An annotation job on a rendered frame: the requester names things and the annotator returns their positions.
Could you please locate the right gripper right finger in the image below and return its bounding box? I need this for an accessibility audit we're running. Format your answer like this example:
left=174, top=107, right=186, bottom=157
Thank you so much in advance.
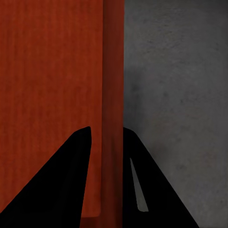
left=123, top=127, right=199, bottom=228

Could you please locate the storage box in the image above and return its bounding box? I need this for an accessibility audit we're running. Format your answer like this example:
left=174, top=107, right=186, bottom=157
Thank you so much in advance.
left=0, top=0, right=124, bottom=228

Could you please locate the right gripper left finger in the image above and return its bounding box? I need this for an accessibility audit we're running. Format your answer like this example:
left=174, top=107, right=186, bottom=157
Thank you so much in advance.
left=0, top=126, right=92, bottom=228

